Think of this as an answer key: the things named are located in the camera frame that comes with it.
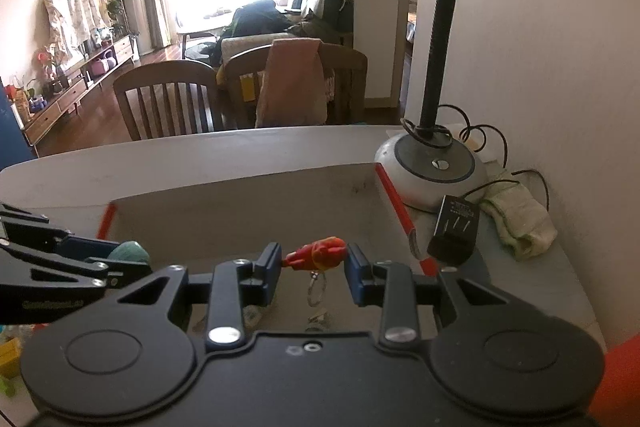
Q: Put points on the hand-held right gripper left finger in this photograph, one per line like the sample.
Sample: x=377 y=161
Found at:
x=270 y=269

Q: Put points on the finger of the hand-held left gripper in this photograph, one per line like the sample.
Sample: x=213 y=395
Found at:
x=85 y=247
x=75 y=271

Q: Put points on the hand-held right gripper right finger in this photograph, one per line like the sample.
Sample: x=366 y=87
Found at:
x=356 y=277

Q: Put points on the small teal object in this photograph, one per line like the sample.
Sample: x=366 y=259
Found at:
x=129 y=252

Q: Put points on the red and white cardboard box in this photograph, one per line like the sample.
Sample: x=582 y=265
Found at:
x=250 y=217

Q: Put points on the yellow toy block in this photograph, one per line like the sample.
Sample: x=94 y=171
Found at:
x=9 y=354

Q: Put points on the black power adapter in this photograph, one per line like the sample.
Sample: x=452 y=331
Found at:
x=452 y=232

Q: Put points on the grey desk lamp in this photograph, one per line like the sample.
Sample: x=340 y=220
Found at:
x=435 y=167

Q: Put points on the blue board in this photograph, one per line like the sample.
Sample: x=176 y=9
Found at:
x=10 y=127

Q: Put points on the wooden TV cabinet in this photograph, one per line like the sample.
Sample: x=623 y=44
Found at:
x=75 y=89

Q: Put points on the white cloth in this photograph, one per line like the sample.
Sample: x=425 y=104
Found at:
x=520 y=222

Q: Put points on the brown wooden chair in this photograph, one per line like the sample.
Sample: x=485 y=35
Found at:
x=165 y=79
x=345 y=67

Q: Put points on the pink cloth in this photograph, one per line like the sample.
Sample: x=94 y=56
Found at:
x=292 y=82

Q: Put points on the red flower bouquet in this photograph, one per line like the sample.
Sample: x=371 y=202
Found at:
x=46 y=59

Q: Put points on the beige sofa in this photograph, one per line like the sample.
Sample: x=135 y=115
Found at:
x=245 y=43

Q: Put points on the hanging floral clothes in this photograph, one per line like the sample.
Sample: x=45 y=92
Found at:
x=70 y=14

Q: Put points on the coffee table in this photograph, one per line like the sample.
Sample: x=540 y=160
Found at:
x=200 y=26

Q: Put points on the dark clothes pile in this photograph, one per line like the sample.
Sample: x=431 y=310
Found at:
x=260 y=17

